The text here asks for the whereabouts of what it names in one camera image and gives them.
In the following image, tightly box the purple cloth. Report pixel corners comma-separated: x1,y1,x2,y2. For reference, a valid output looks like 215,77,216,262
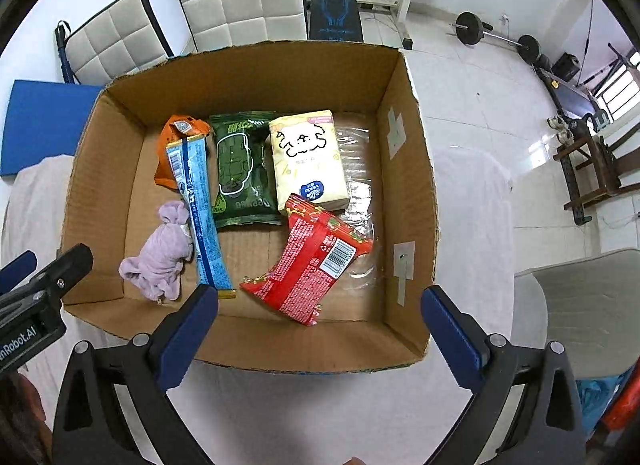
118,200,194,301

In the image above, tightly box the green wet wipes pack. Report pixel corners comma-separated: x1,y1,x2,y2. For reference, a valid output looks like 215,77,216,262
208,110,282,229

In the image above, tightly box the red snack packet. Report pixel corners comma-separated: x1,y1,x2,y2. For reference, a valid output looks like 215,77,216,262
240,194,373,326

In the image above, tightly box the blue long snack packet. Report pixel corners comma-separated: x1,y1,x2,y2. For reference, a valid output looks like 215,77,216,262
166,134,233,294

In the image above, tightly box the orange snack packet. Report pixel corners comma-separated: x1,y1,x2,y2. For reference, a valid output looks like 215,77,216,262
153,114,213,191

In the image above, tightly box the yellow tissue pack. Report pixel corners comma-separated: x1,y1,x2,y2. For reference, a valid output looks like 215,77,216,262
269,110,350,214

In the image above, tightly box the person's left hand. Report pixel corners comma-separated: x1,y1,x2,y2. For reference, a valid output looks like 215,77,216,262
1,372,52,465

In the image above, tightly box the open cardboard box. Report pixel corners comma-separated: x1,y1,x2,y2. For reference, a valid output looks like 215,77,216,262
62,40,437,373

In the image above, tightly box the grey plastic chair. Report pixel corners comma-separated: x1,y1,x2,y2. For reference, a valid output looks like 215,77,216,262
511,248,640,379

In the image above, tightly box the blue foam mat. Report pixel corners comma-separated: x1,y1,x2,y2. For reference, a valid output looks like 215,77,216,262
1,80,102,177

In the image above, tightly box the dark wooden chair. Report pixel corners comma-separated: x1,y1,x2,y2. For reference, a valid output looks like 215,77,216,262
553,110,639,226

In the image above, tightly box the white padded chair left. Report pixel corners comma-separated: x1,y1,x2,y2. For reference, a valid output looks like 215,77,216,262
54,0,174,86

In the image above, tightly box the barbell on floor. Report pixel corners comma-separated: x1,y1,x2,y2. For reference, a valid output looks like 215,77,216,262
452,12,541,65

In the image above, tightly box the black bench pad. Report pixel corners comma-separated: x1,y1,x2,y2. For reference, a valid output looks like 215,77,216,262
308,0,363,42

